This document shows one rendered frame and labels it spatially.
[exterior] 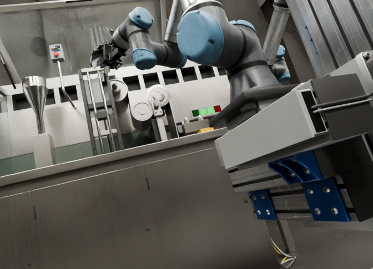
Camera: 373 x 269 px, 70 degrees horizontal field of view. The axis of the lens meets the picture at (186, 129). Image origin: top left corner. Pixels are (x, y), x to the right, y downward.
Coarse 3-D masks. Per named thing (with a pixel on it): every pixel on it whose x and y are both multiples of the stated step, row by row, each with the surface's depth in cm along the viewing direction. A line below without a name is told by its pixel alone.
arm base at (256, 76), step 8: (248, 64) 71; (256, 64) 71; (264, 64) 72; (232, 72) 73; (240, 72) 71; (248, 72) 70; (256, 72) 70; (264, 72) 70; (232, 80) 74; (240, 80) 71; (248, 80) 70; (256, 80) 68; (264, 80) 68; (272, 80) 69; (232, 88) 73; (240, 88) 70; (248, 88) 70; (256, 88) 67; (232, 96) 72
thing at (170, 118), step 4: (168, 104) 173; (168, 108) 176; (168, 112) 178; (172, 112) 167; (168, 116) 182; (172, 116) 169; (168, 120) 185; (172, 120) 171; (168, 124) 188; (172, 124) 174; (172, 128) 177; (176, 128) 164; (172, 132) 180
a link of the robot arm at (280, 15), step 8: (280, 0) 118; (280, 8) 120; (288, 8) 119; (272, 16) 125; (280, 16) 121; (288, 16) 122; (272, 24) 125; (280, 24) 123; (272, 32) 126; (280, 32) 125; (272, 40) 127; (280, 40) 128; (264, 48) 131; (272, 48) 129; (272, 56) 131; (272, 64) 134; (272, 72) 137
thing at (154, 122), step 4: (152, 120) 163; (152, 124) 162; (156, 124) 162; (152, 128) 166; (156, 128) 162; (152, 132) 170; (156, 132) 161; (152, 136) 176; (156, 136) 160; (152, 140) 181; (156, 140) 160; (160, 140) 160
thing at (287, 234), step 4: (276, 220) 214; (280, 220) 210; (284, 220) 210; (280, 224) 209; (284, 224) 209; (280, 228) 211; (284, 228) 209; (288, 228) 209; (280, 232) 212; (284, 232) 208; (288, 232) 208; (284, 236) 207; (288, 236) 207; (284, 240) 209; (288, 240) 206; (292, 240) 207; (284, 244) 210; (288, 244) 206; (292, 244) 206; (288, 248) 206; (292, 248) 205
